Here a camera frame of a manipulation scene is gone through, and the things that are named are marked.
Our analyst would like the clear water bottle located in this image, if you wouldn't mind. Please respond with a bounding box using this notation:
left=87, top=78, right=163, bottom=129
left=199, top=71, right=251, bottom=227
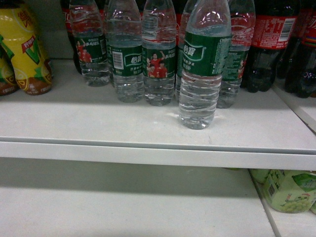
left=179, top=0, right=232, bottom=130

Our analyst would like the water bottle with athletes label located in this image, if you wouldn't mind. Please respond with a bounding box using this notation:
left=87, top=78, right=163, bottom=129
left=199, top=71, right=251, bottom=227
left=142, top=0, right=177, bottom=106

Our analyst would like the white upper shelf board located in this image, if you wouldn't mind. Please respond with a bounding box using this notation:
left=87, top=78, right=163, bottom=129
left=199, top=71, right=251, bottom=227
left=0, top=60, right=316, bottom=170

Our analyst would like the white shelf board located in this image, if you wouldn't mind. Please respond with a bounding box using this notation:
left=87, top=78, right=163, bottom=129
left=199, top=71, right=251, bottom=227
left=0, top=158, right=316, bottom=237
left=0, top=60, right=316, bottom=170

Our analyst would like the water bottle with barcode label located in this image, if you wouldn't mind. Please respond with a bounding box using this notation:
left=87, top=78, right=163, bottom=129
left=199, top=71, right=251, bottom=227
left=106, top=0, right=144, bottom=103

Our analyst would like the far left water bottle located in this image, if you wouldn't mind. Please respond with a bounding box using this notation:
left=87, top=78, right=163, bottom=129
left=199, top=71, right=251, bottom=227
left=69, top=0, right=110, bottom=87

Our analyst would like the water bottle behind front one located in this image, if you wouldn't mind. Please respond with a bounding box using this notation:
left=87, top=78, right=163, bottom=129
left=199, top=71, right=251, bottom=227
left=217, top=0, right=256, bottom=109

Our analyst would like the cola bottle behind water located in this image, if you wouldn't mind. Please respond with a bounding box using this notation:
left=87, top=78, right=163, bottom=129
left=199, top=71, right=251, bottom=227
left=59, top=0, right=81, bottom=74

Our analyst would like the white lower shelf board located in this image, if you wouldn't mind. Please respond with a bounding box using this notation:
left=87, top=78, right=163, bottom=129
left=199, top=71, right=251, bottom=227
left=0, top=158, right=316, bottom=237

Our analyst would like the cola bottle red label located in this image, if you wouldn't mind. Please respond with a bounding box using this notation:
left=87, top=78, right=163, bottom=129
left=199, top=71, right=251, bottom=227
left=241, top=0, right=301, bottom=93

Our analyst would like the right edge cola bottle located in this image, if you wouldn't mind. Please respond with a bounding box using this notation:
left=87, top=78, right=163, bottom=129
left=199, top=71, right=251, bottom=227
left=276, top=0, right=316, bottom=98

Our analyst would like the green grape drink bottle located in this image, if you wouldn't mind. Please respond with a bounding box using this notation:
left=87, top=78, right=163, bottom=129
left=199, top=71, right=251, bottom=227
left=250, top=169, right=316, bottom=213

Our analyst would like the left edge lemon tea bottle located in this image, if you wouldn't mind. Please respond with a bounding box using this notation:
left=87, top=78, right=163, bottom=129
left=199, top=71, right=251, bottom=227
left=0, top=35, right=20, bottom=96

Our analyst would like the yellow lemon tea bottle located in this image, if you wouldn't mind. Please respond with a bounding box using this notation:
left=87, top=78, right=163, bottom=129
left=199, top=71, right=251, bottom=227
left=0, top=0, right=52, bottom=96

